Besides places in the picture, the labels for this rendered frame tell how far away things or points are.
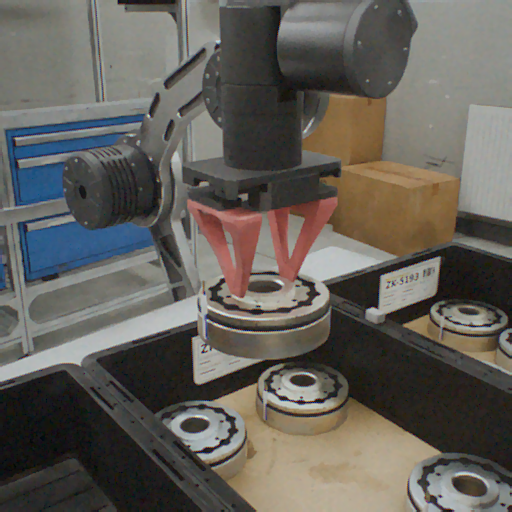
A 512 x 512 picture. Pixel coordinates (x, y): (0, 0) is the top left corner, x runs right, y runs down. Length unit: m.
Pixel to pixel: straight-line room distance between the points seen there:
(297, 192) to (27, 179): 2.08
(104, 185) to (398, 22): 1.09
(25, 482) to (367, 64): 0.50
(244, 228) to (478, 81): 3.66
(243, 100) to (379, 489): 0.39
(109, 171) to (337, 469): 0.95
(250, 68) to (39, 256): 2.19
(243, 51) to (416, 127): 3.85
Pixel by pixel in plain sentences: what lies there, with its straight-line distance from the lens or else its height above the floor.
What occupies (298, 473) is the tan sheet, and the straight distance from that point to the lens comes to 0.67.
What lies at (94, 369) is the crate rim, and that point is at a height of 0.93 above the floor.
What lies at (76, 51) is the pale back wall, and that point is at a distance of 3.54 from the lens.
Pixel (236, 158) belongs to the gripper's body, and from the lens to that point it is 0.45.
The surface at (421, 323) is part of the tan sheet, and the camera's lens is 0.98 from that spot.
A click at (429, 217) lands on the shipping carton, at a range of 3.73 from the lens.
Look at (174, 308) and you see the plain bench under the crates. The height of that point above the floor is 0.70.
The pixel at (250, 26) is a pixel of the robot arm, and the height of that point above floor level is 1.24.
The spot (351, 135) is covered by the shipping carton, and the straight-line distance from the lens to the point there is 4.04.
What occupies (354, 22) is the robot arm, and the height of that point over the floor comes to 1.24.
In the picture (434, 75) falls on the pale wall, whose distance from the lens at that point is 4.19.
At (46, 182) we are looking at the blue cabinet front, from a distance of 2.53.
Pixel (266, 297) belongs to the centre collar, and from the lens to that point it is 0.48.
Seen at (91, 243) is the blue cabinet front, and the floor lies 0.40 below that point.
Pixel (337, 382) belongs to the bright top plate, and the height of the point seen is 0.86.
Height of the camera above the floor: 1.25
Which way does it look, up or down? 21 degrees down
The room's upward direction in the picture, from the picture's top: straight up
